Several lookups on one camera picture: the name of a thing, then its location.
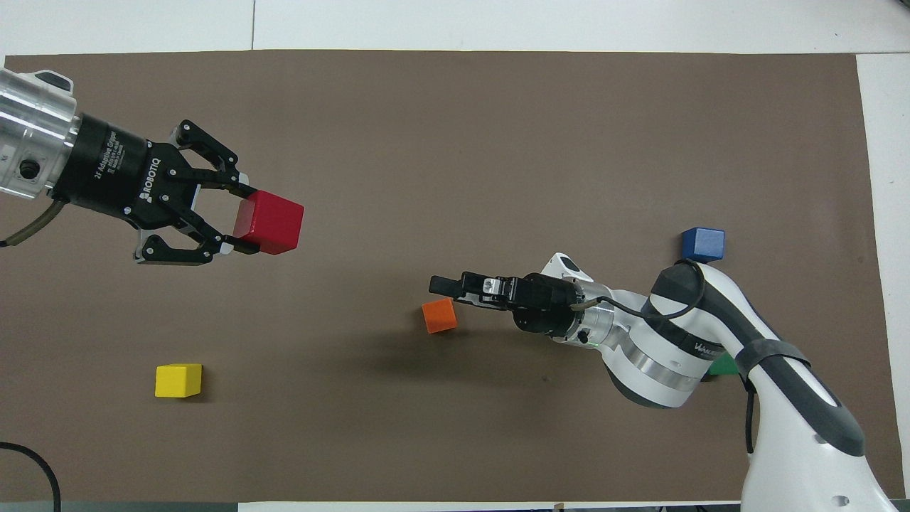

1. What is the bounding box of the orange wooden block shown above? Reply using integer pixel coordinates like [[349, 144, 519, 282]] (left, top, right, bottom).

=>
[[422, 298, 459, 335]]

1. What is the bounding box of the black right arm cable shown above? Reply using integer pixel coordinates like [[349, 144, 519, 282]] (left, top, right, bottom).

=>
[[571, 260, 760, 456]]

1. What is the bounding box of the black cable loop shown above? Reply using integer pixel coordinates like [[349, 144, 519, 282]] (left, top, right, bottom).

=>
[[0, 441, 63, 512]]

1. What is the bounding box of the yellow wooden block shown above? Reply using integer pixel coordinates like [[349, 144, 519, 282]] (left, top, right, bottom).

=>
[[155, 363, 203, 399]]

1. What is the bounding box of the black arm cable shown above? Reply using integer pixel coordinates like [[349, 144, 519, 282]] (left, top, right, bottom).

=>
[[571, 260, 760, 456], [0, 199, 68, 248]]

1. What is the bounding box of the brown table mat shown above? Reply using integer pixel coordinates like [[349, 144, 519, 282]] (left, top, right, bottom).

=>
[[0, 48, 905, 504]]

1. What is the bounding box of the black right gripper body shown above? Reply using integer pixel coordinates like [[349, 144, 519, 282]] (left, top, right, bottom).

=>
[[508, 274, 581, 336]]

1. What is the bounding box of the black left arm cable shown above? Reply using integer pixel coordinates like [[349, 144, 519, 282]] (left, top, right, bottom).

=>
[[0, 199, 68, 248]]

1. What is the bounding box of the red wooden block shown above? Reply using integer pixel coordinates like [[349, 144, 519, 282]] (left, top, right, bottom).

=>
[[233, 190, 305, 256]]

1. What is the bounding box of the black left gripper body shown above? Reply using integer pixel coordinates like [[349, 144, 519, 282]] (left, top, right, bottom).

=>
[[53, 114, 200, 230]]

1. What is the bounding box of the blue wooden block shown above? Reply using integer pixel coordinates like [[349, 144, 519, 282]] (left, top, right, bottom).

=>
[[681, 228, 726, 264]]

